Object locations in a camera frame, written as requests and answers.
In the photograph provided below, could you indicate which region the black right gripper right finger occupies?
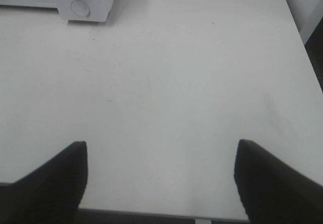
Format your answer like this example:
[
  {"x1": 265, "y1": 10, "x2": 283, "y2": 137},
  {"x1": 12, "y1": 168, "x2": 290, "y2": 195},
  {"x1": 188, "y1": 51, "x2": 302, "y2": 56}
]
[{"x1": 234, "y1": 139, "x2": 322, "y2": 223}]

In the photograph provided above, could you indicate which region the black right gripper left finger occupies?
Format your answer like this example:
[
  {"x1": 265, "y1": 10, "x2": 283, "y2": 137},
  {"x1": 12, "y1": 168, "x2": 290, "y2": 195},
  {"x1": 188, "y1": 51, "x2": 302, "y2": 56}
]
[{"x1": 1, "y1": 141, "x2": 88, "y2": 223}]

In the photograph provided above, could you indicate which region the round door release button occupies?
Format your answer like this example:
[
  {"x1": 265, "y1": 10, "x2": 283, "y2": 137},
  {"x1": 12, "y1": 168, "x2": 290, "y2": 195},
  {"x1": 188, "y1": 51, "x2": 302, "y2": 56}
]
[{"x1": 71, "y1": 1, "x2": 90, "y2": 17}]

